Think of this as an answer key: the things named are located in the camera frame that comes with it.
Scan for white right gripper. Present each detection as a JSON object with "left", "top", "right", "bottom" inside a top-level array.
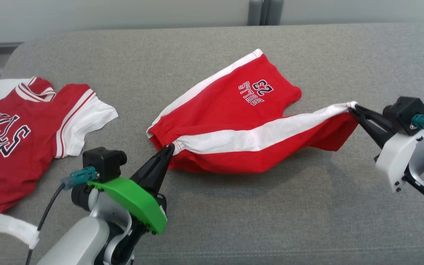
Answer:
[{"left": 349, "top": 105, "right": 424, "bottom": 194}]

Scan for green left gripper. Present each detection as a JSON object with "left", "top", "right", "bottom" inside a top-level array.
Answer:
[{"left": 87, "top": 144, "right": 176, "bottom": 235}]

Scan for red shorts with white stripe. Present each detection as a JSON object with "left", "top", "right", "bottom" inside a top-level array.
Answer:
[{"left": 146, "top": 49, "right": 359, "bottom": 174}]

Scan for red jersey with white sleeves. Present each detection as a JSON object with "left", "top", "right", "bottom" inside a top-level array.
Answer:
[{"left": 0, "top": 76, "right": 119, "bottom": 214}]

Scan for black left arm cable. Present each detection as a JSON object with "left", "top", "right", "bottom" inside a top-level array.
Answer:
[{"left": 25, "top": 166, "right": 99, "bottom": 265}]

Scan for grey vertical wall rail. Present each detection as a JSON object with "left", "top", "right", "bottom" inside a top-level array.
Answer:
[{"left": 248, "top": 0, "right": 285, "bottom": 26}]

